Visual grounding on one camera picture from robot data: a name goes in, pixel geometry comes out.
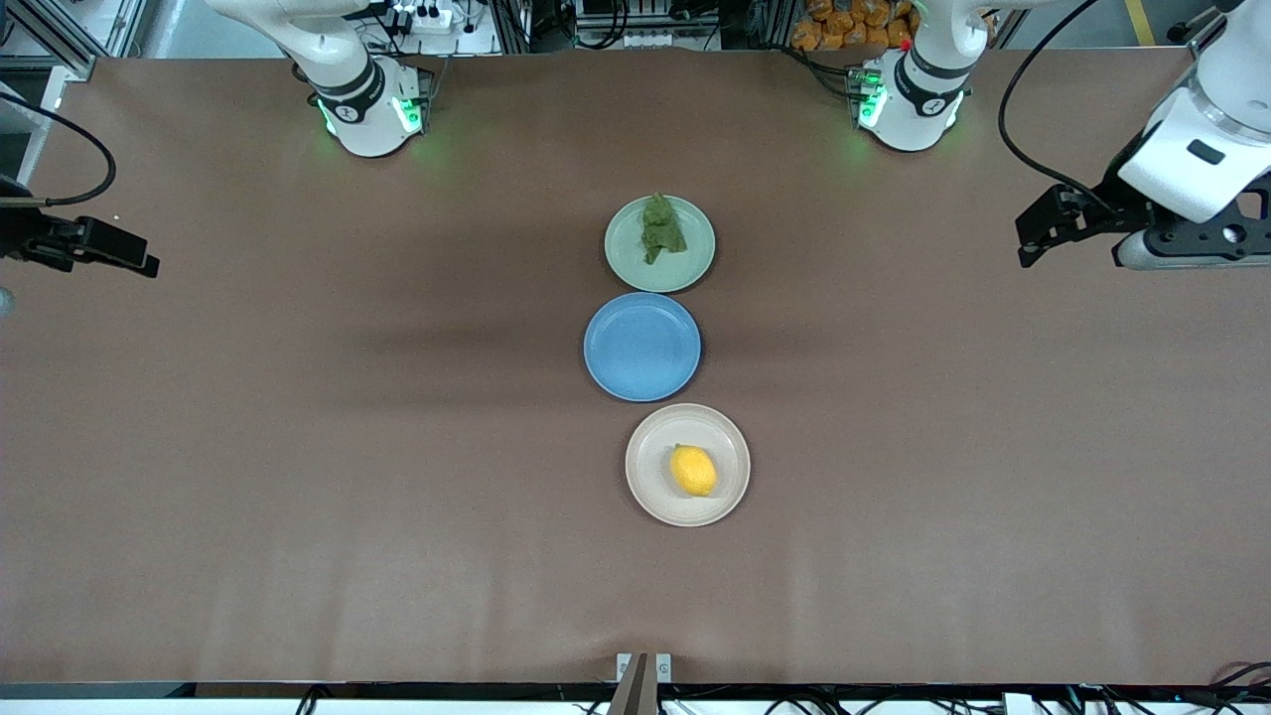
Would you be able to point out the beige round plate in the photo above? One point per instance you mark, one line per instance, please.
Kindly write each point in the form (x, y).
(655, 497)

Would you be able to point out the white power strip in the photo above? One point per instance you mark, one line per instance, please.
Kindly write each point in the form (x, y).
(427, 18)

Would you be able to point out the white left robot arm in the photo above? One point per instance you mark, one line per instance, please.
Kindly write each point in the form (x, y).
(1187, 169)

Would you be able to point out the white metal side frame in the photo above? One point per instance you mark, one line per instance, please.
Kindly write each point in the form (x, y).
(40, 139)

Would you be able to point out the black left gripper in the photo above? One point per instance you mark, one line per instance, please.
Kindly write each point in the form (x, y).
(1113, 202)

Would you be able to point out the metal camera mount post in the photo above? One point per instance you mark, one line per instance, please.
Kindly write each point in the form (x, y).
(635, 685)

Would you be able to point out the brown table cover mat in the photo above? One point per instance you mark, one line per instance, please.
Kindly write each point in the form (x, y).
(397, 546)

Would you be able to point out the orange snack bag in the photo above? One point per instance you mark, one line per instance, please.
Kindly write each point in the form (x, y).
(844, 25)

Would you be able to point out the aluminium equipment rack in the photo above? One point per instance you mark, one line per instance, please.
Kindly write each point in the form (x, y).
(645, 40)

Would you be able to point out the blue round plate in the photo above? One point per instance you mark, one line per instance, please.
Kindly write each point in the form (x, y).
(642, 347)

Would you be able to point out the yellow lemon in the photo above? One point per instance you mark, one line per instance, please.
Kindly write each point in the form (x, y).
(693, 472)

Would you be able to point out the pale green round plate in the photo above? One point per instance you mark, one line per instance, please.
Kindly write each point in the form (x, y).
(695, 268)

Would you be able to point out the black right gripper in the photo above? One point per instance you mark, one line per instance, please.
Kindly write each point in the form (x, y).
(20, 234)

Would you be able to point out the green lettuce leaf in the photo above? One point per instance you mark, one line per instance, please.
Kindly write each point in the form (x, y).
(660, 233)

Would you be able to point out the aluminium frame extrusion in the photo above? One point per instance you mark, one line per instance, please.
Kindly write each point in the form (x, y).
(79, 40)

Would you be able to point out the white table front rail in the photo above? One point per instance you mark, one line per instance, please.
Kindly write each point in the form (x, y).
(149, 708)

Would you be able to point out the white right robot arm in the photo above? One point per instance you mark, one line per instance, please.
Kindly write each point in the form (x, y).
(357, 109)

